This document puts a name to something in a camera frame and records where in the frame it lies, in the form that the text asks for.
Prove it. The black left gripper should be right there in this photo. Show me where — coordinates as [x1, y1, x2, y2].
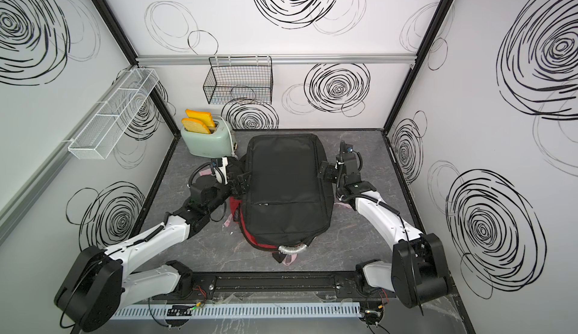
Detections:
[206, 169, 253, 215]

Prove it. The large black backpack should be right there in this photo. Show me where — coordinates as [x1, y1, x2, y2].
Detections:
[242, 134, 334, 235]

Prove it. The red and black backpack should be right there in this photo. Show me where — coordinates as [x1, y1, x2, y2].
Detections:
[229, 197, 327, 266]

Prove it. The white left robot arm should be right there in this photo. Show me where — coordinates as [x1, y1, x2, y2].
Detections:
[54, 157, 245, 333]

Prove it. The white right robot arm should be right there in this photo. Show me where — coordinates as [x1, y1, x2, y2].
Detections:
[319, 141, 451, 308]

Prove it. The mint green toaster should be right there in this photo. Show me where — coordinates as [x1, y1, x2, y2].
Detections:
[181, 116, 238, 158]

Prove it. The rear toast slice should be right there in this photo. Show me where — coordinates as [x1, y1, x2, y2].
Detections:
[185, 109, 216, 129]

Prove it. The toast slice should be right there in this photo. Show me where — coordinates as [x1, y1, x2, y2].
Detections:
[182, 117, 212, 135]
[185, 109, 216, 129]

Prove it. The front toast slice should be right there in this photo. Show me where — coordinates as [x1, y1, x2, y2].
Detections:
[182, 117, 212, 135]

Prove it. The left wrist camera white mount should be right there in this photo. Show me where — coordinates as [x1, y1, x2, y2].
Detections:
[211, 157, 227, 184]

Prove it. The black wire basket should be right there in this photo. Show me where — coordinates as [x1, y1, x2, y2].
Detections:
[203, 56, 274, 105]

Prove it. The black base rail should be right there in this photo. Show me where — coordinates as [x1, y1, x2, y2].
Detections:
[153, 270, 457, 301]

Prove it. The grey slotted cable duct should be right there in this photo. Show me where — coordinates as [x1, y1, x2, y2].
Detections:
[111, 302, 362, 320]

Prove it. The white mesh wall shelf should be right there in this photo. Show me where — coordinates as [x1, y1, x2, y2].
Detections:
[68, 68, 160, 159]

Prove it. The grey wall rail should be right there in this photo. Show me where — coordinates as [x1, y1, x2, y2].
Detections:
[136, 54, 416, 66]

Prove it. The black corner frame post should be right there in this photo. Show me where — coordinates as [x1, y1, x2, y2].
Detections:
[383, 0, 454, 135]

